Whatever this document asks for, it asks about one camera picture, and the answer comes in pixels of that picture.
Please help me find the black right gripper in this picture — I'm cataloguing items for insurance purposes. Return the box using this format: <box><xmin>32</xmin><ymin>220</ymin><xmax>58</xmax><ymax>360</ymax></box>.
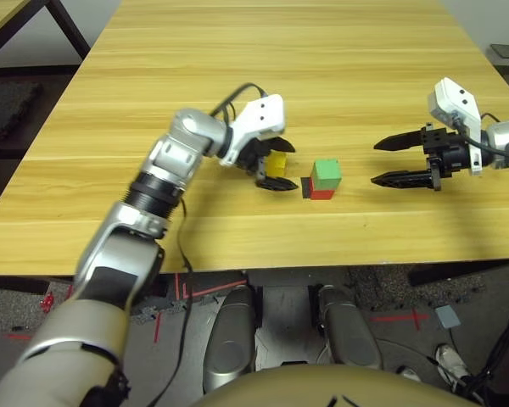
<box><xmin>370</xmin><ymin>122</ymin><xmax>478</xmax><ymax>192</ymax></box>

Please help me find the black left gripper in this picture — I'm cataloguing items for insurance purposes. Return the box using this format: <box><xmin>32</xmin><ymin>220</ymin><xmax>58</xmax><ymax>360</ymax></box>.
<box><xmin>235</xmin><ymin>135</ymin><xmax>299</xmax><ymax>192</ymax></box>

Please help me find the yellow block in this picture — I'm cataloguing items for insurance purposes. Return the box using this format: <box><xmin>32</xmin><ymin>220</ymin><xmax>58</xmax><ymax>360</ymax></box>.
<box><xmin>266</xmin><ymin>151</ymin><xmax>288</xmax><ymax>178</ymax></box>

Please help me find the green block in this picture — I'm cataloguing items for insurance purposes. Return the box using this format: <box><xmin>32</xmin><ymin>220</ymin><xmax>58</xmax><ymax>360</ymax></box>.
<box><xmin>311</xmin><ymin>159</ymin><xmax>343</xmax><ymax>190</ymax></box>

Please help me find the red angled floor tape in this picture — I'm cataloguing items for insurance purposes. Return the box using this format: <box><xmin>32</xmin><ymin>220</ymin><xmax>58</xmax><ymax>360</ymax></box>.
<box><xmin>173</xmin><ymin>273</ymin><xmax>248</xmax><ymax>298</ymax></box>

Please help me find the grey left robot leg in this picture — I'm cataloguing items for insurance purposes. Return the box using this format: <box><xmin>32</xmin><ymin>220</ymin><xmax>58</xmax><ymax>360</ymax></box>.
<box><xmin>203</xmin><ymin>284</ymin><xmax>258</xmax><ymax>393</ymax></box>

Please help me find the grey robot leg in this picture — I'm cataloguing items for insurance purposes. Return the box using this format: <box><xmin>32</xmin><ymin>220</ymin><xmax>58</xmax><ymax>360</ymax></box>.
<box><xmin>203</xmin><ymin>284</ymin><xmax>258</xmax><ymax>393</ymax></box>
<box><xmin>316</xmin><ymin>284</ymin><xmax>383</xmax><ymax>373</ymax></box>

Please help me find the grey right robot leg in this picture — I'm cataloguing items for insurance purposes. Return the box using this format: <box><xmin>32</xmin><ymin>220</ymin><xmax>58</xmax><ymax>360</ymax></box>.
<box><xmin>316</xmin><ymin>284</ymin><xmax>383</xmax><ymax>373</ymax></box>

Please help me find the white shoe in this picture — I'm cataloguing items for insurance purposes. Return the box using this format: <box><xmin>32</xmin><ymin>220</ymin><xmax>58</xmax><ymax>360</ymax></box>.
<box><xmin>435</xmin><ymin>343</ymin><xmax>473</xmax><ymax>385</ymax></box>

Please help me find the beige robot torso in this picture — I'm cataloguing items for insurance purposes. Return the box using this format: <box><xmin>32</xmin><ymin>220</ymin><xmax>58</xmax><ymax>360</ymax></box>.
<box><xmin>190</xmin><ymin>364</ymin><xmax>484</xmax><ymax>407</ymax></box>

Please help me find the black rubber floor mat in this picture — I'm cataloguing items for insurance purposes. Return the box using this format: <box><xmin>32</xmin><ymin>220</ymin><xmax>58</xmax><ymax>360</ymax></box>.
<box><xmin>0</xmin><ymin>80</ymin><xmax>42</xmax><ymax>148</ymax></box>

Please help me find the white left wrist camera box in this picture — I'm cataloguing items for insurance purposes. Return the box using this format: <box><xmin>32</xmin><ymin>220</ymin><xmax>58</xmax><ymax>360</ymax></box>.
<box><xmin>218</xmin><ymin>93</ymin><xmax>288</xmax><ymax>167</ymax></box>

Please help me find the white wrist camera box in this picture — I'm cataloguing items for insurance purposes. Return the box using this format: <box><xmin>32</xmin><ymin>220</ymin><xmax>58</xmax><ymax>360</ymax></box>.
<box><xmin>427</xmin><ymin>76</ymin><xmax>484</xmax><ymax>177</ymax></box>
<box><xmin>218</xmin><ymin>93</ymin><xmax>288</xmax><ymax>167</ymax></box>

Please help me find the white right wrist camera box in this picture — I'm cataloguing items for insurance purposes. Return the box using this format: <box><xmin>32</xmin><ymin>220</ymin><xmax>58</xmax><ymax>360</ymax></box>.
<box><xmin>427</xmin><ymin>76</ymin><xmax>484</xmax><ymax>177</ymax></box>

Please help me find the black left wrist camera cable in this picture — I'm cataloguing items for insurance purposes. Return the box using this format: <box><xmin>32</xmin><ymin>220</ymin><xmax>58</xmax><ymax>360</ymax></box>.
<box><xmin>210</xmin><ymin>82</ymin><xmax>269</xmax><ymax>128</ymax></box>

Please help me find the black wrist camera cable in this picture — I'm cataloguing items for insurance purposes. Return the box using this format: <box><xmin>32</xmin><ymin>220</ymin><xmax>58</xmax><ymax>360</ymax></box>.
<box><xmin>210</xmin><ymin>82</ymin><xmax>269</xmax><ymax>128</ymax></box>
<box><xmin>449</xmin><ymin>110</ymin><xmax>509</xmax><ymax>162</ymax></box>

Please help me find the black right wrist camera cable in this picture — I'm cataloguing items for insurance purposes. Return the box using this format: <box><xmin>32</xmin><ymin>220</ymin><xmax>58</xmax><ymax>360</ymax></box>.
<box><xmin>449</xmin><ymin>110</ymin><xmax>509</xmax><ymax>162</ymax></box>

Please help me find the black left arm hanging cable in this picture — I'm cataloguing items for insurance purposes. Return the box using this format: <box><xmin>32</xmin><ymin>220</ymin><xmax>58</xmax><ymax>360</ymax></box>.
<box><xmin>150</xmin><ymin>198</ymin><xmax>195</xmax><ymax>407</ymax></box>

